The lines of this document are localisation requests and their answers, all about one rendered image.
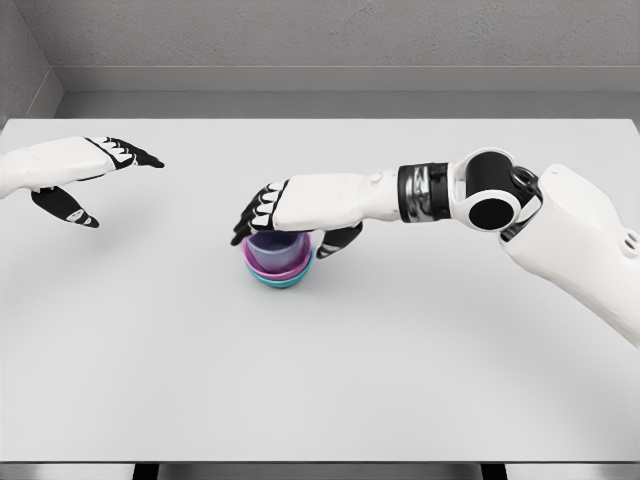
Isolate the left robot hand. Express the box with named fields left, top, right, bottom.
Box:
left=23, top=135, right=166, bottom=230

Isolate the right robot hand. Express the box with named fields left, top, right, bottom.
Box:
left=230, top=171, right=375, bottom=261

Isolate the purple cup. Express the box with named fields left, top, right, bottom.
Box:
left=246, top=230, right=312, bottom=274

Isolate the teal bowl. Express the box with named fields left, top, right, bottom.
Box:
left=245, top=255, right=315, bottom=291

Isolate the pink bowl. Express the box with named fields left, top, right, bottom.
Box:
left=241, top=233, right=314, bottom=281

